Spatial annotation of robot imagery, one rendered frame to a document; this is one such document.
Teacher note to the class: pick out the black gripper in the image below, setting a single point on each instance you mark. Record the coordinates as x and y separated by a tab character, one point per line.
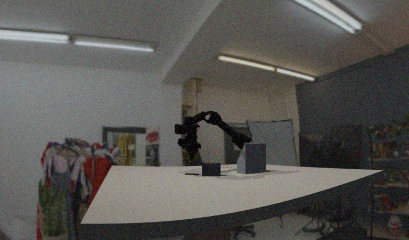
192	145

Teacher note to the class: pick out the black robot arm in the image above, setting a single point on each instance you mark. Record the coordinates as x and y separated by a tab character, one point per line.
190	126

